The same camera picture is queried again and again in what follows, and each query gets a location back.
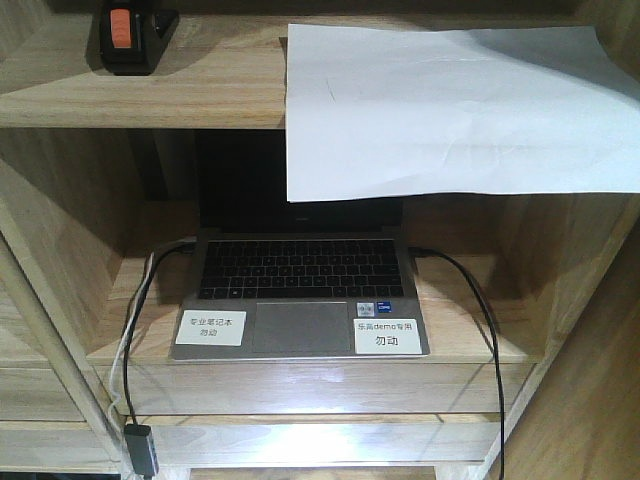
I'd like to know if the black cable of laptop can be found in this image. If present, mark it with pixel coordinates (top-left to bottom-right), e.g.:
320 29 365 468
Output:
408 246 507 480
121 241 197 426

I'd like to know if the white label sticker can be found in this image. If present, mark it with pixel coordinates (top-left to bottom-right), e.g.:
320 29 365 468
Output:
175 310 247 347
353 318 423 355

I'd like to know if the white label sticker left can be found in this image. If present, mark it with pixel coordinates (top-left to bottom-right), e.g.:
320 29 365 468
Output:
175 310 247 347

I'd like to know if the grey open laptop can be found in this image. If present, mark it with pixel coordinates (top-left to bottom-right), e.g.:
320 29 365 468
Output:
171 130 430 362

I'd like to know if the white cable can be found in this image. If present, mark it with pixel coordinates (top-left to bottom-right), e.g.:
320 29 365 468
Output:
107 252 155 474

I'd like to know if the grey usb hub adapter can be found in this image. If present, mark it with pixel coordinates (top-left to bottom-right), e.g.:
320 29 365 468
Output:
124 423 159 479

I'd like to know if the black stapler with orange label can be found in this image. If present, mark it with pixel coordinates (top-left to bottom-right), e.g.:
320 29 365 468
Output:
86 1 180 76

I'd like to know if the white paper sheet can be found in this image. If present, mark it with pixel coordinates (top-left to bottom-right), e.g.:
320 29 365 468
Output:
285 24 639 202

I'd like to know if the white label sticker right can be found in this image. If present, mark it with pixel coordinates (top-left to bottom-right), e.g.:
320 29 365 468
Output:
353 318 423 355

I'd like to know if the light wooden shelf unit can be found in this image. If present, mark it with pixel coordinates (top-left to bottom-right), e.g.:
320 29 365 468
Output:
1 1 639 479

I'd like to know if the black cable left of laptop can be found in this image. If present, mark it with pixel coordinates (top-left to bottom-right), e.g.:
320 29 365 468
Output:
121 241 197 426

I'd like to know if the black cable right of laptop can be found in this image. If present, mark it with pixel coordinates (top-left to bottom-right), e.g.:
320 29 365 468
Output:
408 246 507 480

